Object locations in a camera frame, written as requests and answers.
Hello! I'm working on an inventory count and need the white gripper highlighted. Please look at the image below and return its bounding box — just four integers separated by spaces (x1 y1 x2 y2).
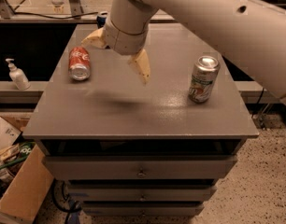
81 16 150 85

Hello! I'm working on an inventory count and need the red coke can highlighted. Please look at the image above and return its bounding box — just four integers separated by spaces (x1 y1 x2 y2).
68 47 91 81

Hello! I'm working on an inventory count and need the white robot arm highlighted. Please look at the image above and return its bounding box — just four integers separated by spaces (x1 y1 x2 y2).
82 0 286 105

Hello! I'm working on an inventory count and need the blue pepsi can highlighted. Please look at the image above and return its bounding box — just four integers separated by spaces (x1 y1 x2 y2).
96 11 107 28

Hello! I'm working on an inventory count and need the silver green 7up can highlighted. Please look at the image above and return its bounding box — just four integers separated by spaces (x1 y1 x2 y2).
189 55 220 104

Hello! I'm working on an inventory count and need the grey drawer cabinet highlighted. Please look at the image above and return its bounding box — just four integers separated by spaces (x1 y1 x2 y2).
22 22 260 217

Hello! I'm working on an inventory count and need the white pump dispenser bottle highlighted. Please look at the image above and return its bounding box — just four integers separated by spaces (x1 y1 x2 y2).
6 58 31 91

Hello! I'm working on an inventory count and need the white paper package in box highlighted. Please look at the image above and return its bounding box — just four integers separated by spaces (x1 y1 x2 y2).
0 117 21 150

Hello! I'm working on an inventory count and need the middle grey drawer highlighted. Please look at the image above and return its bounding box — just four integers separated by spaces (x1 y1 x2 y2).
68 186 217 202

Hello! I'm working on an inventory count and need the bottom grey drawer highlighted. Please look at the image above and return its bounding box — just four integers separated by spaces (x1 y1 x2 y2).
82 202 204 217

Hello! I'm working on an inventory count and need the brown cardboard box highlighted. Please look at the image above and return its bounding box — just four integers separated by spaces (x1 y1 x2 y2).
0 115 55 224

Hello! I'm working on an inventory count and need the black cable on rail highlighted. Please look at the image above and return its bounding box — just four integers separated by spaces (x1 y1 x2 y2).
0 10 99 20

